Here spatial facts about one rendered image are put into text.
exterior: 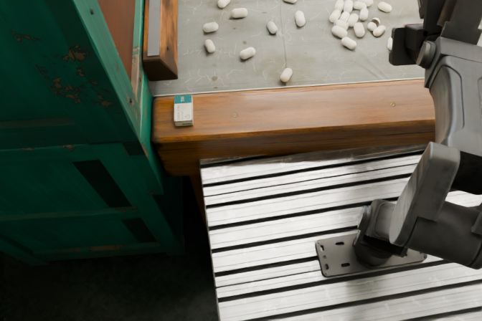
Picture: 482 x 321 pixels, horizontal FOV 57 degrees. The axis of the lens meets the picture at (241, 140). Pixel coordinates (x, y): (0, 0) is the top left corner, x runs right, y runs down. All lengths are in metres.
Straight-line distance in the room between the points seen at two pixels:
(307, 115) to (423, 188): 0.44
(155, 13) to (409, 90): 0.53
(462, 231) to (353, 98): 0.47
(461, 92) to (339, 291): 0.45
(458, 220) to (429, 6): 0.37
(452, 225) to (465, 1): 0.33
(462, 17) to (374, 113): 0.28
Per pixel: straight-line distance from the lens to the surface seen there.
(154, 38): 0.88
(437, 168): 0.48
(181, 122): 0.86
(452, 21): 0.71
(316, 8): 1.09
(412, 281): 0.91
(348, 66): 1.00
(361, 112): 0.91
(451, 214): 0.52
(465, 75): 0.61
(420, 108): 0.95
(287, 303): 0.86
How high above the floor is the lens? 1.52
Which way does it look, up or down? 63 degrees down
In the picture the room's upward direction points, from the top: 2 degrees counter-clockwise
